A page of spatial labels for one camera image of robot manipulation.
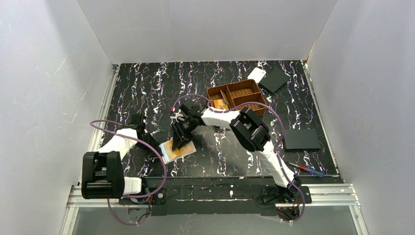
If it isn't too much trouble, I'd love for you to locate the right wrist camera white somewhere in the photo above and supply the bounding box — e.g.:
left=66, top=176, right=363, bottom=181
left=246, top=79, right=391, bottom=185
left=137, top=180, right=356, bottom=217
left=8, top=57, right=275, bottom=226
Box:
left=170, top=107, right=185, bottom=122

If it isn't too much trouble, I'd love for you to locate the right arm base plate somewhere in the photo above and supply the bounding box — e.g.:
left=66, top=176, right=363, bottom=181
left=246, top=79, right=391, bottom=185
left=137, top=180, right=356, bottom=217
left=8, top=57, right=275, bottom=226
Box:
left=258, top=185, right=313, bottom=206

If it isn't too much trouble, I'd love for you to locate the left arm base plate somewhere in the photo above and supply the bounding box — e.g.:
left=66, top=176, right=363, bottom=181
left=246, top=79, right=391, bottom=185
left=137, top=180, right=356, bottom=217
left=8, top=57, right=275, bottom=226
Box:
left=118, top=188, right=167, bottom=206

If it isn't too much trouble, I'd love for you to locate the black pad on table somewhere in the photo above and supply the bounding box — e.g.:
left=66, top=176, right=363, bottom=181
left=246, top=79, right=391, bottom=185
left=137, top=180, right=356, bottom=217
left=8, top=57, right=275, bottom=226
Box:
left=283, top=129, right=321, bottom=151

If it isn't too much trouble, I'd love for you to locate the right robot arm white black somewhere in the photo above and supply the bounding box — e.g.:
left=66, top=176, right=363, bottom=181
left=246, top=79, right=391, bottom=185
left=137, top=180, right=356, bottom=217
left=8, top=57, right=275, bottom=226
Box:
left=171, top=100, right=301, bottom=189

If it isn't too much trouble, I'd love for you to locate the brown woven divided basket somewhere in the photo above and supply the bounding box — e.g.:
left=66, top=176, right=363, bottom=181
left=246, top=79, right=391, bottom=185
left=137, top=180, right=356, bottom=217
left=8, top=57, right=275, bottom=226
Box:
left=207, top=79, right=267, bottom=108

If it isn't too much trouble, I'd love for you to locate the black flat box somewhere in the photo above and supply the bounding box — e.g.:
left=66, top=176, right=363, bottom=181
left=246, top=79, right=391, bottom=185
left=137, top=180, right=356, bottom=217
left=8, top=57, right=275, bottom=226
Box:
left=258, top=69, right=290, bottom=94

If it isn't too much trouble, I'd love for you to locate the red blue screwdriver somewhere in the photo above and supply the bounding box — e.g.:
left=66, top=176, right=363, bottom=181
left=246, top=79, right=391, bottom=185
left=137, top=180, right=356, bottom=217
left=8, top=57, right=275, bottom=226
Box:
left=285, top=161, right=324, bottom=177

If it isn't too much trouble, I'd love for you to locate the white small box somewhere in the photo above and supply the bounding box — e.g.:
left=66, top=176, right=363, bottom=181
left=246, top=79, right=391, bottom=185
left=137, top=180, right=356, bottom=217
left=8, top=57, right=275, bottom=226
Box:
left=247, top=68, right=266, bottom=84

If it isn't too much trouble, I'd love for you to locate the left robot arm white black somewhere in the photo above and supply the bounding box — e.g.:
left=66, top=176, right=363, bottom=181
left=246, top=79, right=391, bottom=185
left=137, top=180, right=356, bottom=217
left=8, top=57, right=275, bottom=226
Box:
left=81, top=114, right=162, bottom=199

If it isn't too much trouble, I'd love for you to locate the gold credit card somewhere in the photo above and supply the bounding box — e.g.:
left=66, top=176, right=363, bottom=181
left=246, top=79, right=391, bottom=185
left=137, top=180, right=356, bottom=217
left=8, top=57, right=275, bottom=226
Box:
left=213, top=99, right=230, bottom=110

